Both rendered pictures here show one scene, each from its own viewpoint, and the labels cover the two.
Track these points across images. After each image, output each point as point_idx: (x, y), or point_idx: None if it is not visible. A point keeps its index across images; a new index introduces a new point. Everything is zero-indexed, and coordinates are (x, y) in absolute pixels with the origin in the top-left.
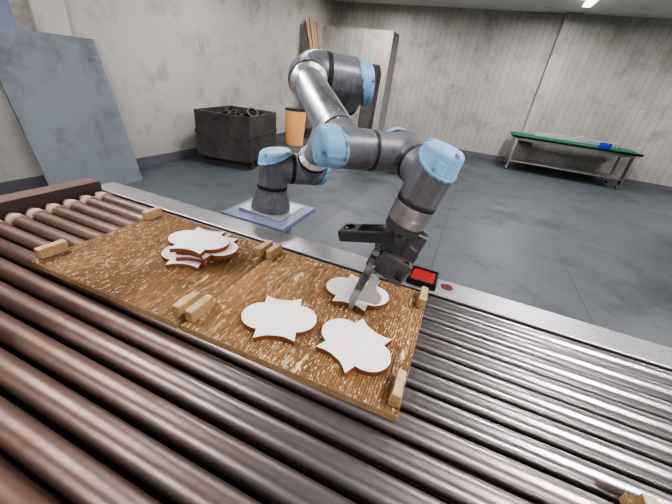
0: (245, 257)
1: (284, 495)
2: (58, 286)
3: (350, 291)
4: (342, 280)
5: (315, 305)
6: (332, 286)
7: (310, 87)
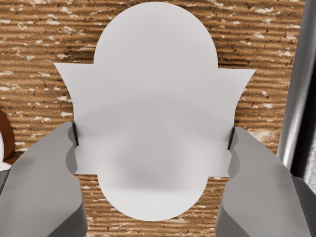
0: None
1: None
2: None
3: (137, 105)
4: (192, 54)
5: (31, 14)
6: (135, 32)
7: None
